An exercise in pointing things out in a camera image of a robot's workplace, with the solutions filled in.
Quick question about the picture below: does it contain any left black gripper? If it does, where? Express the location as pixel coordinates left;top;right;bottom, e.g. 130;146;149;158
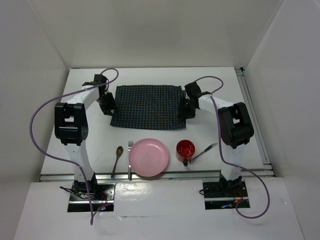
95;91;118;117

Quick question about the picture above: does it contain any dark checked cloth napkin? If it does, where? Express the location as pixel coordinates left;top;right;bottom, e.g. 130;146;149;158
110;85;186;131

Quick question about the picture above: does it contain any red mug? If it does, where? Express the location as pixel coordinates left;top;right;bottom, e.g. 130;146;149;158
176;139;196;167

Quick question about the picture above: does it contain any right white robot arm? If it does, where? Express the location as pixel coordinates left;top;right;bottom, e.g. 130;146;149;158
178;82;254;196

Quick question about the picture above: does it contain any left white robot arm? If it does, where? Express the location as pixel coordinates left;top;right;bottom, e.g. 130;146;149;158
54;74;116;200

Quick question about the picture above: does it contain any brown wooden spoon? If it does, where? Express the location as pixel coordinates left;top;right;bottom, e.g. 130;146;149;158
110;146;124;179

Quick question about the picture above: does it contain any silver fork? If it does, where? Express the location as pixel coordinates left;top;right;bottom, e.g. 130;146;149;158
127;140;135;181

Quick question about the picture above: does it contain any silver table knife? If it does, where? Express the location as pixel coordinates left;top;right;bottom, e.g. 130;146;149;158
190;143;218;164

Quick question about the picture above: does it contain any pink plastic plate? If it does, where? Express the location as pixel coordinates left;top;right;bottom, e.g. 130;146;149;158
128;138;170;177

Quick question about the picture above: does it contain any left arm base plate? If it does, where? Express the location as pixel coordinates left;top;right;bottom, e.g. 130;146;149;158
59;183;116;213

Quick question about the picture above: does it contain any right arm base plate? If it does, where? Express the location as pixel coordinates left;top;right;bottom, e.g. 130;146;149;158
199;181;250;210

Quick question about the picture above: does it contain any aluminium rail front edge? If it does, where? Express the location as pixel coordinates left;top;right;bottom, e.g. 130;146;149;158
38;168;276;182

